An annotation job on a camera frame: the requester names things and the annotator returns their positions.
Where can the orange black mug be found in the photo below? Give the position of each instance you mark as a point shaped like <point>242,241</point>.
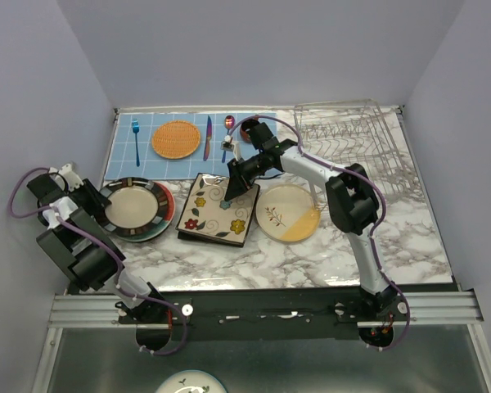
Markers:
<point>246,126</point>

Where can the iridescent knife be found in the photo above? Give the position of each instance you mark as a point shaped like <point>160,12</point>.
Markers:
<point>208,137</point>

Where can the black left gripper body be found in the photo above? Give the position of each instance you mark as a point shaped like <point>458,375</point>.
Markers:
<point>86,199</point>

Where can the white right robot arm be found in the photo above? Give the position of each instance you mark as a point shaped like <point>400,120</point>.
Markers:
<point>356,205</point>

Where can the white floral plate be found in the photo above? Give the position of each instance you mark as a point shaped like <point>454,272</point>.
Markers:
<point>195,381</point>

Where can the blue fork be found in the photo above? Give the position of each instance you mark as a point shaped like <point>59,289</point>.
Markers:
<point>136,129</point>

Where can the white red rimmed plate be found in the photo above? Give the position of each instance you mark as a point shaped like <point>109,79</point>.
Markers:
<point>163,225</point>

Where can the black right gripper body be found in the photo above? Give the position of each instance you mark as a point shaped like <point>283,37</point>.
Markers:
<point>253,168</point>

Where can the aluminium frame rail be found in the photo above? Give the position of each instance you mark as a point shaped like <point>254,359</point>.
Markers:
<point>427,308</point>

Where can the woven wicker round trivet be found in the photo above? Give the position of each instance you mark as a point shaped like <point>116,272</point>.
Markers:
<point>176,139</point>

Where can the blue grid placemat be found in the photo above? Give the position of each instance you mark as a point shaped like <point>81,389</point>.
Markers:
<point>121,162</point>

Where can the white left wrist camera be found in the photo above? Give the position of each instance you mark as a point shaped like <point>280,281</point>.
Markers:
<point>66,177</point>

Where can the yellow round plate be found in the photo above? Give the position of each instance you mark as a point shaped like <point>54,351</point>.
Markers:
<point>287,213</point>

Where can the iridescent spoon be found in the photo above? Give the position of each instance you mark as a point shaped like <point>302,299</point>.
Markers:
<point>229,122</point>

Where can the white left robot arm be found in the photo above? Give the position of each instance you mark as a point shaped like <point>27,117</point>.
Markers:
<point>80,248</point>

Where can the cream square dark-rimmed plate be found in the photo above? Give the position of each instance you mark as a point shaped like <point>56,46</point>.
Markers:
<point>207,217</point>

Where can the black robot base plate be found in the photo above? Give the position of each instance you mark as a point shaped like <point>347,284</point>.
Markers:
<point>342,313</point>

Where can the dark olive round plate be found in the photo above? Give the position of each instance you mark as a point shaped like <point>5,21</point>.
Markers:
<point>137,206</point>

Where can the wire dish rack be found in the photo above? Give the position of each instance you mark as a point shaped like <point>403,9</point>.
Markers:
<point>364,132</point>

